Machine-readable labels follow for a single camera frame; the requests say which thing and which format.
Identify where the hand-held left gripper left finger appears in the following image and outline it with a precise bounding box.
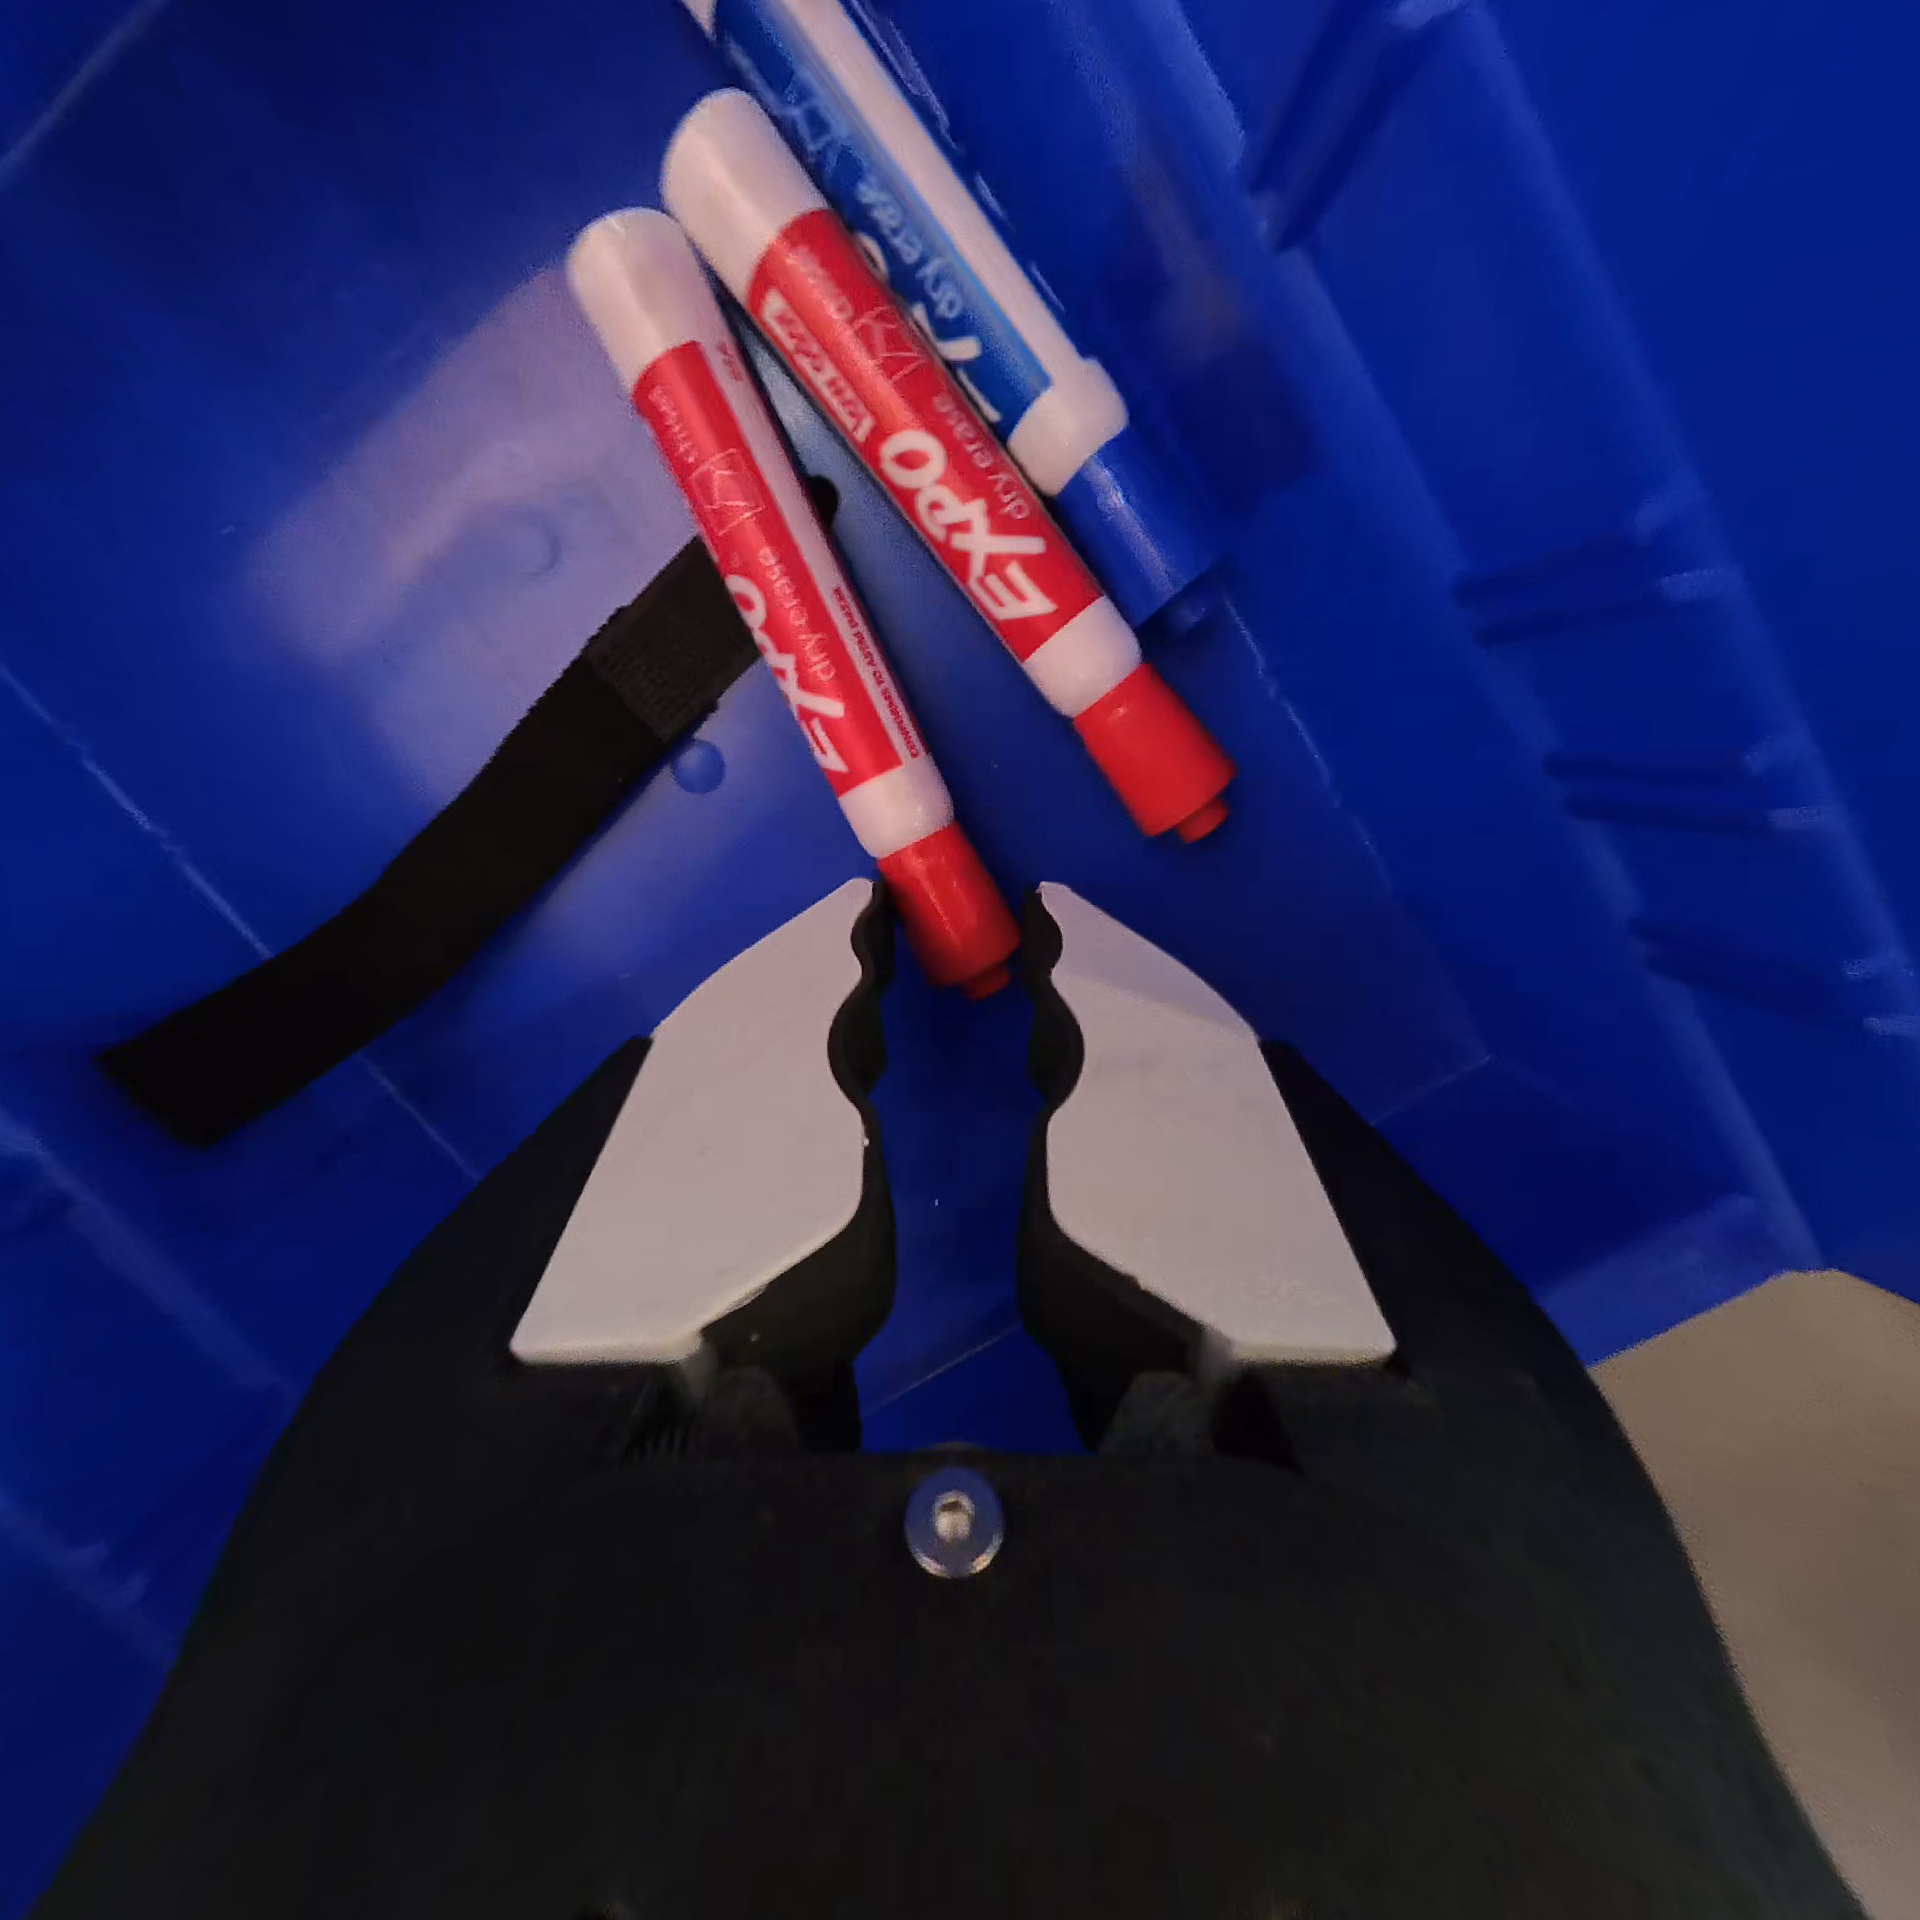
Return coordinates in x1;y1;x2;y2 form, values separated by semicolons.
506;876;901;1403

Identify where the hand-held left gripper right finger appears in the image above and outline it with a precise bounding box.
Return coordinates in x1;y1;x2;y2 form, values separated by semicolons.
1015;878;1399;1403

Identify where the black velcro strap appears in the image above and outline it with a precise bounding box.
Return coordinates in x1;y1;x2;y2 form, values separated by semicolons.
96;471;842;1150

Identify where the red dry-erase marker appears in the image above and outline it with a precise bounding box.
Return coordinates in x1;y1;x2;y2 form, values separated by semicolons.
660;89;1239;842
566;206;1022;1000

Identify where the blue plastic bin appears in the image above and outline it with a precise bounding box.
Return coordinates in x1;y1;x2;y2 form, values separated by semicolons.
0;0;1920;1907

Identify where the blue dry-erase marker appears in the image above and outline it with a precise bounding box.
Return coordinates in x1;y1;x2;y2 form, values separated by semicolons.
681;0;1223;631

